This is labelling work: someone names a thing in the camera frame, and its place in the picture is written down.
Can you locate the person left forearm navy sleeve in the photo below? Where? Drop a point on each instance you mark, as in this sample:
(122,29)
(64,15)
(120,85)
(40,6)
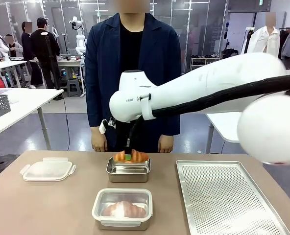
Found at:
(170,124)

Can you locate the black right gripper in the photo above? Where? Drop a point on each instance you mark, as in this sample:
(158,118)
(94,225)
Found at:
(124,133)

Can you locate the person in navy jacket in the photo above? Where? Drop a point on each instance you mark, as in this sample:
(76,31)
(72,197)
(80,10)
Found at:
(103,73)

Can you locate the man in black cap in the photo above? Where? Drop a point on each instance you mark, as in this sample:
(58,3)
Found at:
(45,49)

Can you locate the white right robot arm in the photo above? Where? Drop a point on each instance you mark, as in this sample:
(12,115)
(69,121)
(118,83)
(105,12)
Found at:
(208,80)

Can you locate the black pole stand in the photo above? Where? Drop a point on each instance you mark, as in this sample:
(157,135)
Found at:
(248,39)

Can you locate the white long side table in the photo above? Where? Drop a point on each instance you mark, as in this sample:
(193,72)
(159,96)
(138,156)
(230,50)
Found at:
(223,124)

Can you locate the rectangular steel container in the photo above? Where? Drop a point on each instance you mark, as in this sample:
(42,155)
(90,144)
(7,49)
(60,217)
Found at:
(123,224)
(128,172)

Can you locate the white background work table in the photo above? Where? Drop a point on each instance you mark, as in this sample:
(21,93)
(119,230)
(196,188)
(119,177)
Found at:
(5,64)

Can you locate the black tripod stand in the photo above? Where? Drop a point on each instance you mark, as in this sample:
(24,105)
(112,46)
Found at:
(52,63)

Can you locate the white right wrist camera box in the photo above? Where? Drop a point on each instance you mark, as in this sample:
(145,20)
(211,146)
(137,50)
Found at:
(102,128)

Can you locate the perforated metal baking tray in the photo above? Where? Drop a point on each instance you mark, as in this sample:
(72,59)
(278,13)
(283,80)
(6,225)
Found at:
(228,195)

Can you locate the grey plastic stool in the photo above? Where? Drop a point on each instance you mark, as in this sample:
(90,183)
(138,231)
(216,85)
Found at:
(74,88)

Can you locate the white shoe rack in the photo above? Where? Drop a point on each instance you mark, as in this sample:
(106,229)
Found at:
(203,60)

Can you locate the golden brown croissant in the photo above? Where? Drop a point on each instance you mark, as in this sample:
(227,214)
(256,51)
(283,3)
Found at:
(140,156)
(123,210)

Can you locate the seated person grey top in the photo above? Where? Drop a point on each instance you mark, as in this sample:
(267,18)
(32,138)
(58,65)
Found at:
(14,49)

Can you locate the standing person dark clothes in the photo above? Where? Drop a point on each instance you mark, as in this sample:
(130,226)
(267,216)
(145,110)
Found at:
(28,49)

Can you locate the person left hand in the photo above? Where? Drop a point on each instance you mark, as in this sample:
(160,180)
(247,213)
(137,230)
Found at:
(165,144)

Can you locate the black bag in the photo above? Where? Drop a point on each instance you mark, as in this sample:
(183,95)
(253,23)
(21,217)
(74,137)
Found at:
(229,52)

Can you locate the person right forearm navy sleeve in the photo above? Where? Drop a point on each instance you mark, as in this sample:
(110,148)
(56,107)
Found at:
(94,102)

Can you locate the black floor platform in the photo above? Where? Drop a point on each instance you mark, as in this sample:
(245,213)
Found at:
(0,166)

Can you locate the person right hand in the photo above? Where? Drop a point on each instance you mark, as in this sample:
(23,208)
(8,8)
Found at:
(98,143)

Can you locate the translucent plastic container lid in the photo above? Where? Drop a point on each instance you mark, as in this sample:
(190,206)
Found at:
(47,170)
(96,208)

